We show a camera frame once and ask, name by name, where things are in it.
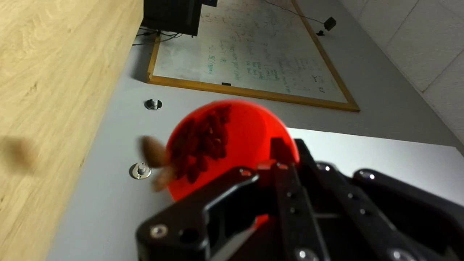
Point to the small black wall device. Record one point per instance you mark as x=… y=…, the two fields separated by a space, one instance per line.
x=330 y=23

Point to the dark brown beans heap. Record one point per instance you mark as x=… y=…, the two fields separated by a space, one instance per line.
x=204 y=146

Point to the wood framed whiteboard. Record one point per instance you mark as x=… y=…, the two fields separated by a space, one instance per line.
x=252 y=53

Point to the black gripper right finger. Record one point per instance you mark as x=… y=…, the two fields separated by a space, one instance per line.
x=349 y=218

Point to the red plastic cup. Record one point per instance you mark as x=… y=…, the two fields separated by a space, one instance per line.
x=256 y=131

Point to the black desktop equipment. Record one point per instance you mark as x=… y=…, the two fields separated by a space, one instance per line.
x=175 y=15

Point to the brown bean piece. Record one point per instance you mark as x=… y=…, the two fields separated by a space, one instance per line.
x=153 y=152
x=163 y=178

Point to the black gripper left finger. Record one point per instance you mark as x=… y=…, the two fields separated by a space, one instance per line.
x=194 y=227

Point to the round metal wall knob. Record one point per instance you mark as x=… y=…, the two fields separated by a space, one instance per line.
x=153 y=104
x=140 y=170

